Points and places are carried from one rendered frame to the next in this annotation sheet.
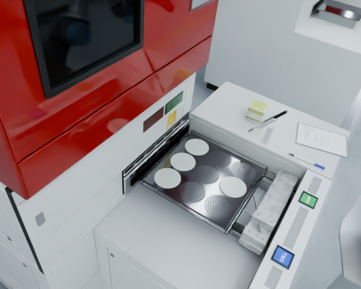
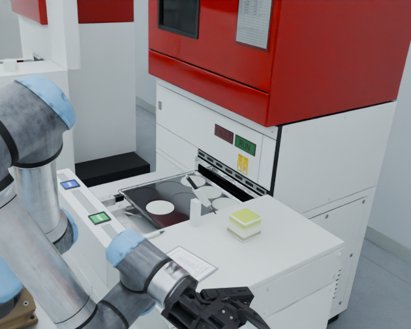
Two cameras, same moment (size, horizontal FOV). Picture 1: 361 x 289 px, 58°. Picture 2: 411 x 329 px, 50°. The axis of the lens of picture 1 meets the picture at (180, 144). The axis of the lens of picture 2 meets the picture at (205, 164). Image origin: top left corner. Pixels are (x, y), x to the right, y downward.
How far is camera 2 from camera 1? 208 cm
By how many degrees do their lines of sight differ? 90
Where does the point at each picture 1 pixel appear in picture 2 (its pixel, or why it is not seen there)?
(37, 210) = (160, 98)
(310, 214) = (85, 213)
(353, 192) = not seen: outside the picture
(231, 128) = (229, 210)
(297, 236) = (76, 198)
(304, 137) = (184, 258)
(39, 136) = (154, 44)
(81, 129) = (166, 60)
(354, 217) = not seen: hidden behind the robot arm
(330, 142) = not seen: hidden behind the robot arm
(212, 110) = (267, 207)
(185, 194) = (169, 184)
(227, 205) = (143, 198)
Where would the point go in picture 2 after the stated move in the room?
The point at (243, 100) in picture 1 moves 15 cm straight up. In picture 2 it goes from (288, 239) to (295, 195)
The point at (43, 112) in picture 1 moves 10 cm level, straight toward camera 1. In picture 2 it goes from (156, 32) to (133, 32)
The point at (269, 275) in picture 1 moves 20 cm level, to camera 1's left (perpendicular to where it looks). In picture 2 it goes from (66, 177) to (100, 158)
